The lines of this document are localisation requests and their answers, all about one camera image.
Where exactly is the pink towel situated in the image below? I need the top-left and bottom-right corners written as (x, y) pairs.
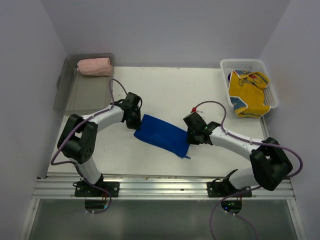
top-left (76, 57), bottom-right (113, 77)

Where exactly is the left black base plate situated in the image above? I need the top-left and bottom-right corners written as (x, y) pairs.
top-left (72, 181), bottom-right (120, 198)

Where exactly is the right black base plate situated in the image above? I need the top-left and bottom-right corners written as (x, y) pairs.
top-left (206, 178), bottom-right (252, 198)

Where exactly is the blue towel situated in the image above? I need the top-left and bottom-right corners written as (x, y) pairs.
top-left (134, 114), bottom-right (190, 159)

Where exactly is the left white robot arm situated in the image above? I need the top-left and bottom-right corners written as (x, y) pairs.
top-left (51, 92), bottom-right (142, 197)

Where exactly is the white plastic basket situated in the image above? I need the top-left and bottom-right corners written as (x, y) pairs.
top-left (220, 58), bottom-right (279, 112)

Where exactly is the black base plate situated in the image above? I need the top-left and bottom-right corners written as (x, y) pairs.
top-left (72, 181), bottom-right (120, 198)
top-left (206, 178), bottom-right (252, 198)

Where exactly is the aluminium mounting rail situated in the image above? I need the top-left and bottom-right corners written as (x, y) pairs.
top-left (32, 159), bottom-right (296, 201)

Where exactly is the yellow towel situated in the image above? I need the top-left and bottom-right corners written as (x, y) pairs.
top-left (228, 70), bottom-right (271, 119)

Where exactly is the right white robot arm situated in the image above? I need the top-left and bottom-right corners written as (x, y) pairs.
top-left (183, 112), bottom-right (293, 197)

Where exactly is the grey transparent plastic bin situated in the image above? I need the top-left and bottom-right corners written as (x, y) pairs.
top-left (53, 53), bottom-right (115, 116)

